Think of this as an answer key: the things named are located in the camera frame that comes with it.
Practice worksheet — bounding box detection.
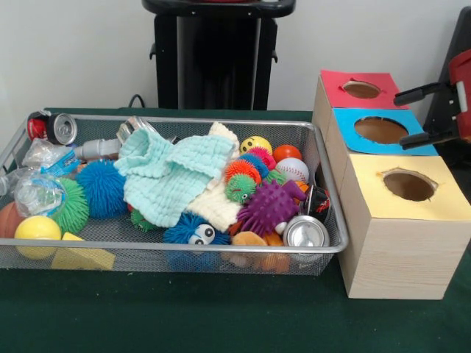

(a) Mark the green spiky puffer toy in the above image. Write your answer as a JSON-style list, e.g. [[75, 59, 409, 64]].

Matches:
[[51, 178, 90, 235]]

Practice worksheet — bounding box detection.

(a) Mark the yellow tennis ball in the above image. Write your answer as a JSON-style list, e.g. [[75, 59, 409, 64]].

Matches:
[[13, 215, 63, 258]]

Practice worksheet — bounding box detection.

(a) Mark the yellow smiley ball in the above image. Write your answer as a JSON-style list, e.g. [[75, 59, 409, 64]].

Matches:
[[239, 135, 274, 157]]

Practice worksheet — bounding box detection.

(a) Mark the black stand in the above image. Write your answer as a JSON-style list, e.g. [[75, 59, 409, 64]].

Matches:
[[422, 5, 471, 128]]

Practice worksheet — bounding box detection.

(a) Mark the mint green cloth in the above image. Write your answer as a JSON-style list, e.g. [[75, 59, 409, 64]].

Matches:
[[113, 128, 238, 228]]

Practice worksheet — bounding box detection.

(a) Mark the wooden box with three holes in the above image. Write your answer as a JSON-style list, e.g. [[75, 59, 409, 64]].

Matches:
[[311, 68, 471, 301]]

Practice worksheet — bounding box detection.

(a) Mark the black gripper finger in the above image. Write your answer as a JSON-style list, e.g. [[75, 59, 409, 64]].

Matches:
[[393, 81, 456, 107], [400, 129, 461, 151]]

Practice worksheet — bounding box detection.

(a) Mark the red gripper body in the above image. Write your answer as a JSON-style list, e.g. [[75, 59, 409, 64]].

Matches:
[[439, 49, 471, 144]]

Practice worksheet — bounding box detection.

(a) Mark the blue puffer ball with eyes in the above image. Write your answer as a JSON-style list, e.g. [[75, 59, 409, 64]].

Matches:
[[163, 211, 232, 246]]

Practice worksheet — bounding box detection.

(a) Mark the metal mesh bin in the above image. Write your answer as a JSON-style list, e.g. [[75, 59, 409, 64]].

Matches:
[[0, 113, 350, 276]]

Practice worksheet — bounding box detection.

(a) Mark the cream fluffy cloth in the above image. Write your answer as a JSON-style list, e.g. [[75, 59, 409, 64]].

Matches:
[[185, 121, 244, 233]]

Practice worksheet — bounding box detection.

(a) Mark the multicolour spiky caterpillar toy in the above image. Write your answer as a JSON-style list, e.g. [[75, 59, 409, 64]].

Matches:
[[224, 146, 277, 205]]

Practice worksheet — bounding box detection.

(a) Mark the white baseball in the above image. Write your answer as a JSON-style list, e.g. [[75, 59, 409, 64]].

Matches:
[[275, 157, 310, 183]]

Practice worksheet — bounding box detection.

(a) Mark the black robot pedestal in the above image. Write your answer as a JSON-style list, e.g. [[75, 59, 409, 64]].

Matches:
[[141, 0, 297, 110]]

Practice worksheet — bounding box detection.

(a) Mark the purple spiky monster toy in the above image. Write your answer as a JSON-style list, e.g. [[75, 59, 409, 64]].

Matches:
[[235, 179, 306, 236]]

